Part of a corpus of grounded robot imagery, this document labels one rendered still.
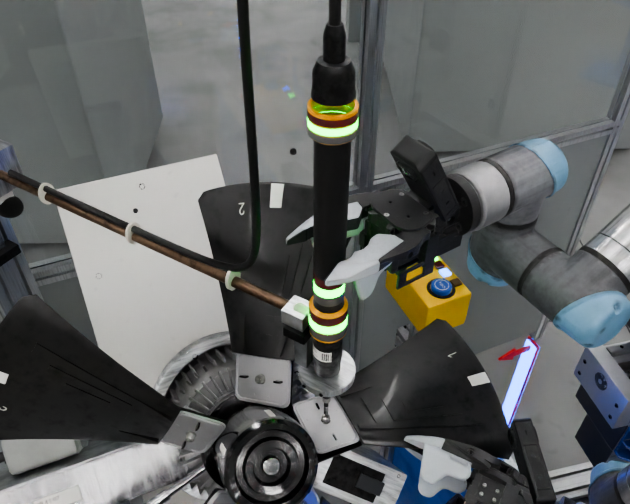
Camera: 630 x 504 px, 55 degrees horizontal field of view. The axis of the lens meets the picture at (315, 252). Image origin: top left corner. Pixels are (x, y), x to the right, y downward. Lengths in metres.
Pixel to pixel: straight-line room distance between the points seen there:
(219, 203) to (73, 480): 0.42
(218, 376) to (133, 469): 0.17
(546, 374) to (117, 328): 1.87
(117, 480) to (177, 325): 0.25
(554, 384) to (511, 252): 1.76
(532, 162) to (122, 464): 0.67
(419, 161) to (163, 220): 0.52
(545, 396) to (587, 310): 1.75
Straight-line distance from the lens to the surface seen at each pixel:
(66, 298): 1.51
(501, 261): 0.80
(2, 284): 1.28
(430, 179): 0.61
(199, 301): 1.01
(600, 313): 0.74
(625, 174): 3.80
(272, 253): 0.79
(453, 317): 1.23
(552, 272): 0.77
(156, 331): 1.01
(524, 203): 0.76
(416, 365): 0.92
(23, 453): 0.96
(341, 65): 0.49
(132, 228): 0.82
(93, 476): 0.93
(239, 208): 0.81
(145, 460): 0.93
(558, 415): 2.44
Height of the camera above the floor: 1.90
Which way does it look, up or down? 42 degrees down
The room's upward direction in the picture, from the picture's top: straight up
